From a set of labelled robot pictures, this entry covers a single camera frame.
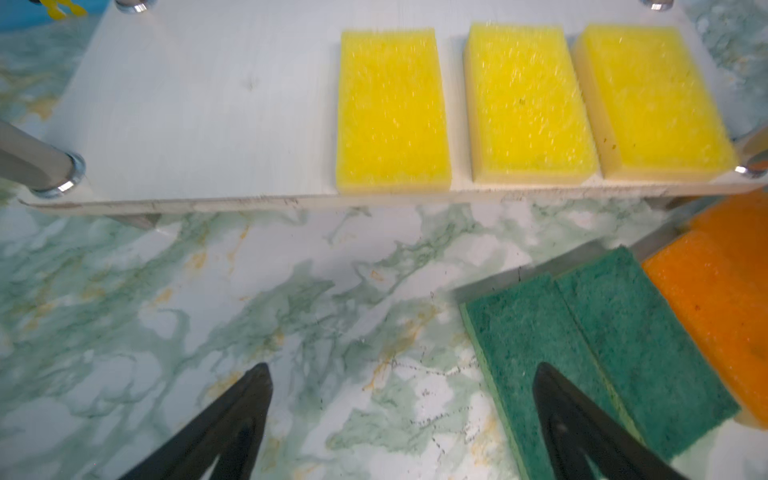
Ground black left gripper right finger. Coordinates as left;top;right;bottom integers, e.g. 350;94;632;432
532;362;683;479

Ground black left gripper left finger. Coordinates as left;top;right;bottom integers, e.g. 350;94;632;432
123;363;273;479

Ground yellow sponge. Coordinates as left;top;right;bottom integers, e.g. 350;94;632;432
571;25;738;182
464;23;599;185
336;29;452;195

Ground green sponge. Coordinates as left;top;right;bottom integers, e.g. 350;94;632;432
460;274;619;479
555;247;739;460

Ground orange sponge left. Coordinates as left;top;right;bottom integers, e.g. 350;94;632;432
642;231;767;429

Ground green sponge left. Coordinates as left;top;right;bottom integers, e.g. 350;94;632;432
460;274;619;479

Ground green sponge right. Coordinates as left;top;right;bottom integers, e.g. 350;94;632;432
555;247;739;460

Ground orange sponge middle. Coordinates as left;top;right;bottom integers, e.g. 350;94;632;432
691;190;767;288

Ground orange sponge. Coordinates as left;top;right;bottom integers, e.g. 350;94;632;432
691;190;767;288
642;231;767;429

